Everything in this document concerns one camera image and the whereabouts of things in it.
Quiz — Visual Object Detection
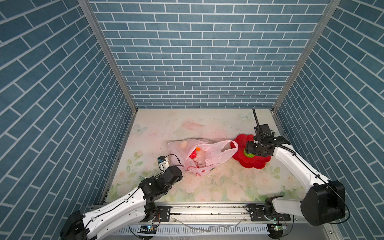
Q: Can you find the red flower-shaped plate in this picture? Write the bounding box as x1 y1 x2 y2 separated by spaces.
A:
233 134 272 169

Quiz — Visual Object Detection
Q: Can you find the pink plastic bag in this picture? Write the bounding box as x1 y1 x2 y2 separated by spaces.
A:
168 139 238 177

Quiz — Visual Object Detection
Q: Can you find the green fake kiwi half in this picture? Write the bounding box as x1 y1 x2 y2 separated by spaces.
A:
243 151 255 158

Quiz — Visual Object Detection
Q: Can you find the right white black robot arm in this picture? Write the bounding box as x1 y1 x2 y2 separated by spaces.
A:
245 137 347 226

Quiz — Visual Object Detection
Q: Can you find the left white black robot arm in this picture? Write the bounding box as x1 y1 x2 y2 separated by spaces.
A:
60 166 183 240

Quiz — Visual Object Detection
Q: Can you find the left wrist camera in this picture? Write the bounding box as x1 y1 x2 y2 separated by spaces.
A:
158 156 170 171

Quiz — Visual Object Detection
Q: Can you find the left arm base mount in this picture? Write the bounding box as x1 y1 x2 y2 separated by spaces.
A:
148 206 171 223

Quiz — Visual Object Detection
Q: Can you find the white slotted cable duct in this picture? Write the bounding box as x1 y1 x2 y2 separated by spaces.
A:
131 224 270 237

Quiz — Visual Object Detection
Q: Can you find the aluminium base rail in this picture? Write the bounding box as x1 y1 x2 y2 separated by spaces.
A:
86 201 334 226

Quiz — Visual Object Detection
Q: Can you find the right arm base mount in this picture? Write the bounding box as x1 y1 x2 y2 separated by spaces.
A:
245 204 292 223

